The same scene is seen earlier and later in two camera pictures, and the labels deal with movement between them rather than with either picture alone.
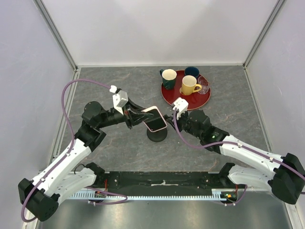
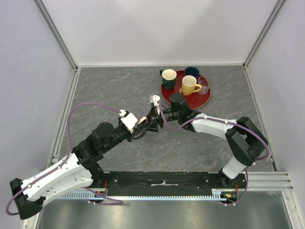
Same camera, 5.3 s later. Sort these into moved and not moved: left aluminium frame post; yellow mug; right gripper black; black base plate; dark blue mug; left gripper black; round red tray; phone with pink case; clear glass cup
Moved: left gripper black; phone with pink case; right gripper black
Not moved: black base plate; clear glass cup; left aluminium frame post; round red tray; yellow mug; dark blue mug
